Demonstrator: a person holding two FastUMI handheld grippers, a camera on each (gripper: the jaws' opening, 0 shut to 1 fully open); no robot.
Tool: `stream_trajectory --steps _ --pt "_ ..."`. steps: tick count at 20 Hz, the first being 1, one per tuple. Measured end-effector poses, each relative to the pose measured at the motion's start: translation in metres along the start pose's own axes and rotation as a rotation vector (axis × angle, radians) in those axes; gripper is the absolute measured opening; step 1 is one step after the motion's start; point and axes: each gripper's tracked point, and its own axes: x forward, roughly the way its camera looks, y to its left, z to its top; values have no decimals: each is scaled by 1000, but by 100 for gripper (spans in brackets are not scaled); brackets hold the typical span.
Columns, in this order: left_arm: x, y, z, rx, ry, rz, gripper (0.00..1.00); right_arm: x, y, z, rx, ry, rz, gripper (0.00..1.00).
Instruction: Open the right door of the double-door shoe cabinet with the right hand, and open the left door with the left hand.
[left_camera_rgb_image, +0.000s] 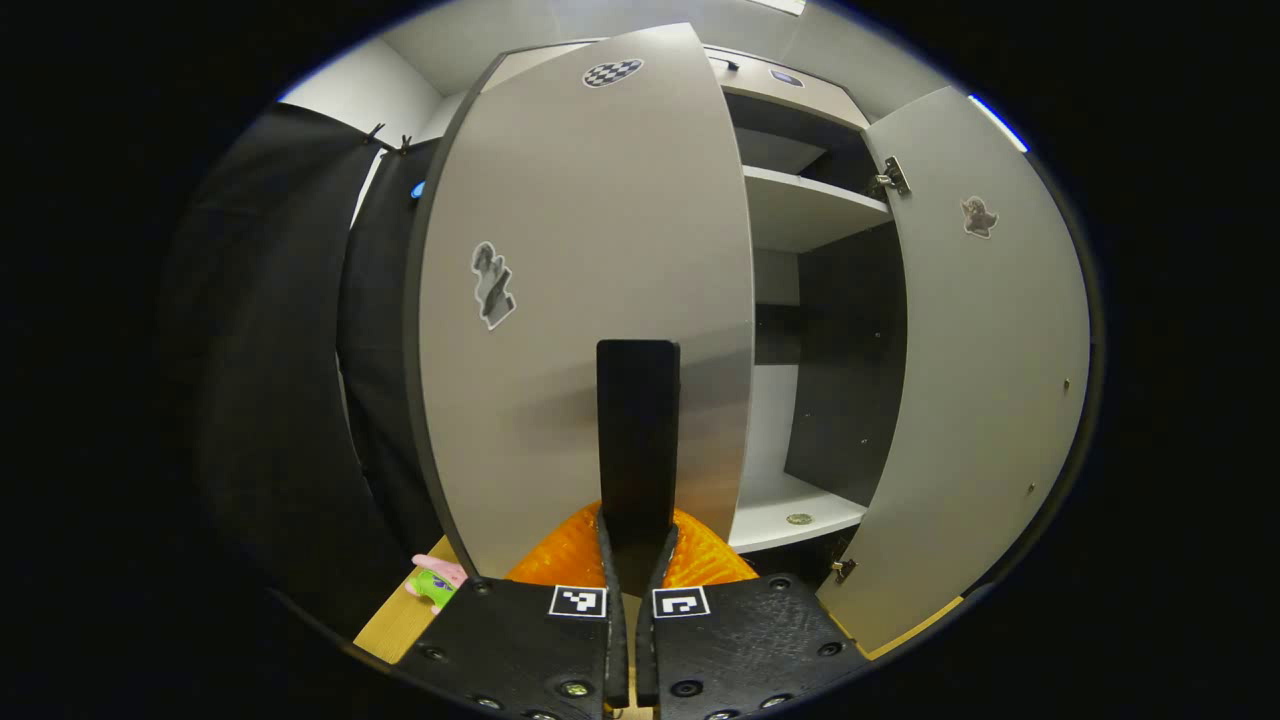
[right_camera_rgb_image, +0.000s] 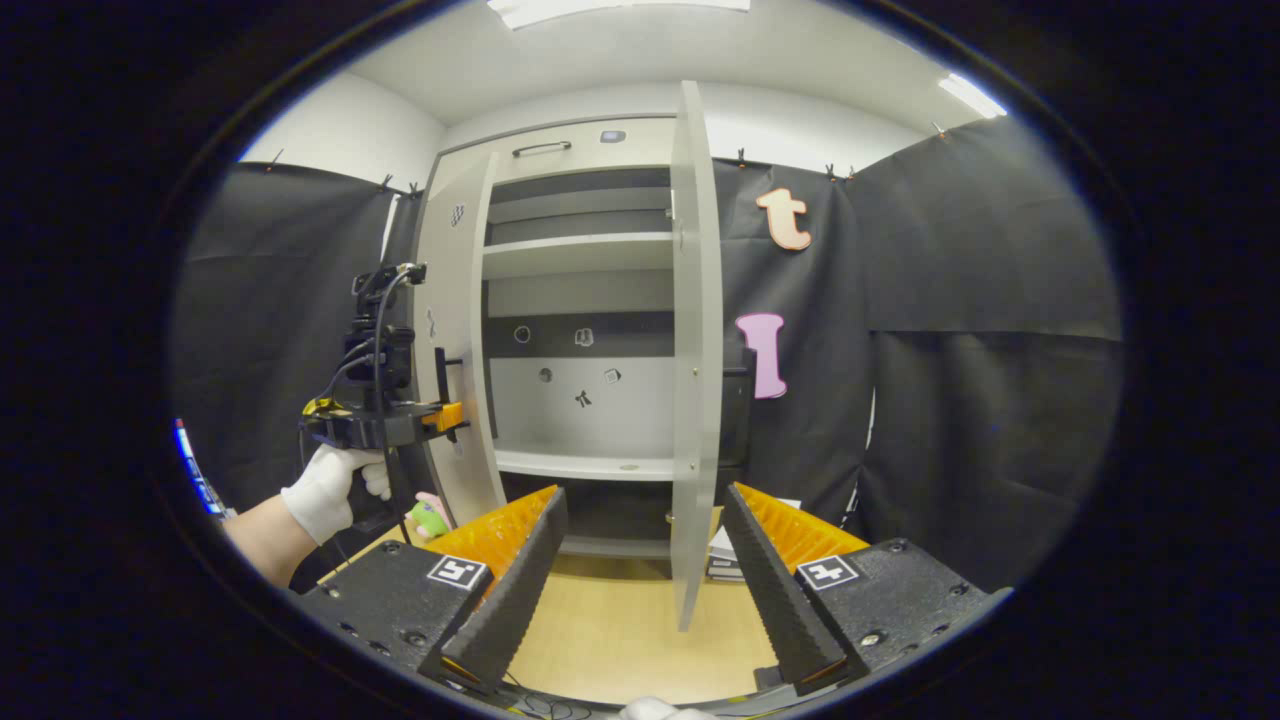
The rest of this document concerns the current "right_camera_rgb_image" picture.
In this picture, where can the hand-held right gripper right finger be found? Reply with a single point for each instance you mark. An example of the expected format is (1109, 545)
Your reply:
(775, 590)

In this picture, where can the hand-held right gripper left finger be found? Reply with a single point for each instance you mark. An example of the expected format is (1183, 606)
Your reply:
(520, 585)

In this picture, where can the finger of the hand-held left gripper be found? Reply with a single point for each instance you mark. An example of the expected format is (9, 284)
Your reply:
(445, 415)

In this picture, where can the grey cabinet door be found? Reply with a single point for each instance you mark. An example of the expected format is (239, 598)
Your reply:
(455, 300)
(690, 350)

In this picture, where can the grey double-door shoe cabinet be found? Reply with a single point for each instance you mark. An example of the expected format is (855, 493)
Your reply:
(590, 410)

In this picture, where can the white cabinet shelf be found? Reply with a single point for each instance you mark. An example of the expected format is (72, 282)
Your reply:
(580, 255)
(580, 465)

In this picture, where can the pink and green plush toy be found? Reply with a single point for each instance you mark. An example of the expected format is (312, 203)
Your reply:
(430, 518)

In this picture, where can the blurred colourful object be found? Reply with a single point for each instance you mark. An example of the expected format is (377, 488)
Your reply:
(195, 470)

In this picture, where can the black backdrop cloth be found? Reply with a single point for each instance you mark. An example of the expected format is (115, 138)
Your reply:
(980, 400)

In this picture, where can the long ceiling light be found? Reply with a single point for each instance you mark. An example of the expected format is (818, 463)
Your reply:
(620, 10)

